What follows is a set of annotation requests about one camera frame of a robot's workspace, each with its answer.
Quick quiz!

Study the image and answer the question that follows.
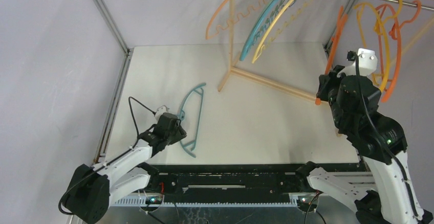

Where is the teal plastic hanger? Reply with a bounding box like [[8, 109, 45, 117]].
[[178, 82, 207, 158]]

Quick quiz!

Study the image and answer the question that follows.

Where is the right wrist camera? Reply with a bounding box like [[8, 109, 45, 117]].
[[338, 48, 378, 77]]

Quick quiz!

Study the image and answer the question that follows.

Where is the circuit board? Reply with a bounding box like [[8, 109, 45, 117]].
[[144, 195, 164, 206], [297, 197, 317, 213]]

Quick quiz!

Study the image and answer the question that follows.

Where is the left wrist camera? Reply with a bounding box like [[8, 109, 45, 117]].
[[155, 105, 169, 116]]

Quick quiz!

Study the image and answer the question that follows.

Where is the peach wavy hanger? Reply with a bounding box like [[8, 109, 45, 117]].
[[204, 0, 271, 40]]

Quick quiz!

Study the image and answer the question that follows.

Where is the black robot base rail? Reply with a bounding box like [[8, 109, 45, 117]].
[[113, 162, 370, 205]]

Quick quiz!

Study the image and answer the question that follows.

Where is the pale yellow wavy hanger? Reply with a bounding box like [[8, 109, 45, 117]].
[[249, 0, 313, 63]]

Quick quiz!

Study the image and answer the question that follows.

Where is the light blue wavy hanger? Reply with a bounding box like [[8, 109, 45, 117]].
[[239, 0, 288, 61]]

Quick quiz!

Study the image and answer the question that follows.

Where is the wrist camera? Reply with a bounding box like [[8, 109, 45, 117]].
[[155, 105, 169, 116], [338, 48, 378, 77]]

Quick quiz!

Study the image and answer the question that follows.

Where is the orange plastic hanger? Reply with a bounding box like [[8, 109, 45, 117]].
[[314, 5, 349, 106], [372, 0, 422, 103]]

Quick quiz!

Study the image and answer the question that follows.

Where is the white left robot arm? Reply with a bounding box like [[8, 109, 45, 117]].
[[58, 112, 187, 223]]

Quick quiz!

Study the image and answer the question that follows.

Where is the yellow-orange plastic hanger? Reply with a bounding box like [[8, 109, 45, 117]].
[[354, 0, 403, 102]]

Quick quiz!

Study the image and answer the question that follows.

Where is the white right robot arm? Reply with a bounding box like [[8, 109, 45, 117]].
[[296, 65, 433, 223]]

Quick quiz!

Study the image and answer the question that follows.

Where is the left circuit board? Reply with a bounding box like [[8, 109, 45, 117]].
[[144, 195, 164, 206]]

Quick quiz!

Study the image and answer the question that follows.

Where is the right circuit board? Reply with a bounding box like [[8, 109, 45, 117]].
[[297, 197, 317, 213]]

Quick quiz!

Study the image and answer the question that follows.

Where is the wooden clothes rack frame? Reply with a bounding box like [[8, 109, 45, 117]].
[[218, 0, 433, 105]]

